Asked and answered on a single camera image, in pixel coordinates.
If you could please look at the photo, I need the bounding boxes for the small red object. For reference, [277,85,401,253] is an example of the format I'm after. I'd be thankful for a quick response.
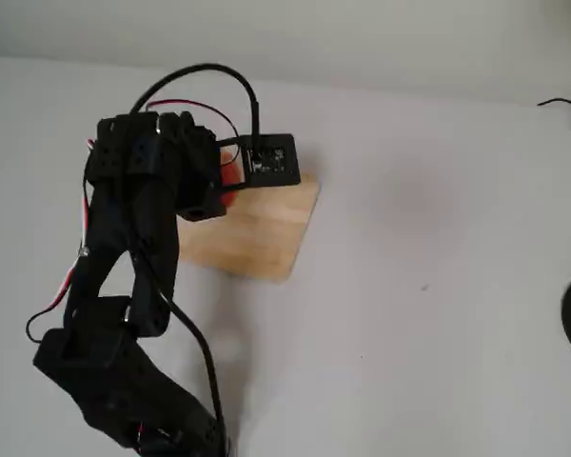
[217,142,245,213]

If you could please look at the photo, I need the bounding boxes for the light wooden board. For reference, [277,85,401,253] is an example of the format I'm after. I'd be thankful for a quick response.
[175,171,321,283]

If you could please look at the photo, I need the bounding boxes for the red black servo wire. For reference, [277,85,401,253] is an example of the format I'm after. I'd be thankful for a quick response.
[145,98,242,140]

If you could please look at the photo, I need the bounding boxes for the black camera box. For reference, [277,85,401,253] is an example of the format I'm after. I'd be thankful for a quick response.
[216,132,300,189]

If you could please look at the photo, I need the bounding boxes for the thick black camera cable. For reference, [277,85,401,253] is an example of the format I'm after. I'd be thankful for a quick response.
[128,61,263,457]

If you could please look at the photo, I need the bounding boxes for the red white servo wire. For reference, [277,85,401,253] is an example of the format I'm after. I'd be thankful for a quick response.
[26,137,99,345]

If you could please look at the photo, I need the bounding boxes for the thin black cable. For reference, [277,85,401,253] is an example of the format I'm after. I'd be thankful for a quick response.
[537,97,571,126]

